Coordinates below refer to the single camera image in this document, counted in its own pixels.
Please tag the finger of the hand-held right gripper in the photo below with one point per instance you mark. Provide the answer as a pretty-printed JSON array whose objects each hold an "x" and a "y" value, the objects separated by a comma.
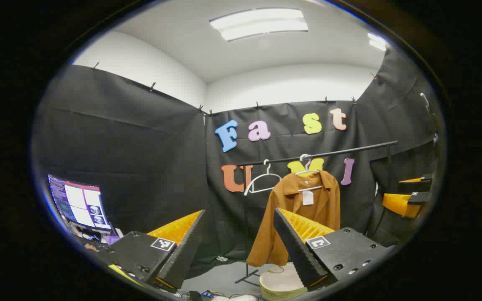
[
  {"x": 400, "y": 204},
  {"x": 421, "y": 183}
]

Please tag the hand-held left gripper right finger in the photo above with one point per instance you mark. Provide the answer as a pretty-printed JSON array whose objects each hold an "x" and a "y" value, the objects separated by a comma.
[{"x": 295, "y": 251}]

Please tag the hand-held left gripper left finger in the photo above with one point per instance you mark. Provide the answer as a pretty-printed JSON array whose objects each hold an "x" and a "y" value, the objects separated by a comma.
[{"x": 184, "y": 251}]

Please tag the white laundry hamper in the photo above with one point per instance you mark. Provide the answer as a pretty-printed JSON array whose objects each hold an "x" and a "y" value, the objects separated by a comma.
[{"x": 278, "y": 284}]

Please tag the brown shirt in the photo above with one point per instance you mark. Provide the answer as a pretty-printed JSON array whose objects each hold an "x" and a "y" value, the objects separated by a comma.
[{"x": 283, "y": 196}]

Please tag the white plastic hanger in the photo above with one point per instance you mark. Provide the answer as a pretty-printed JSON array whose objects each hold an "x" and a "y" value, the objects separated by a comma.
[
  {"x": 306, "y": 172},
  {"x": 262, "y": 179}
]

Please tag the black clothes rack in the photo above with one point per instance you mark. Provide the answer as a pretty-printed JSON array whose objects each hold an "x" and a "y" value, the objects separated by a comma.
[{"x": 349, "y": 151}]

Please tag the computer monitor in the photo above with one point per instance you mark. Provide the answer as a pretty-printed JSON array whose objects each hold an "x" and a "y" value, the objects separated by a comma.
[{"x": 78, "y": 202}]

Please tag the rectangular ceiling light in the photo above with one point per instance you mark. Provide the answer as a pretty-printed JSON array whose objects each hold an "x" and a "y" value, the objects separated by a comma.
[{"x": 260, "y": 23}]

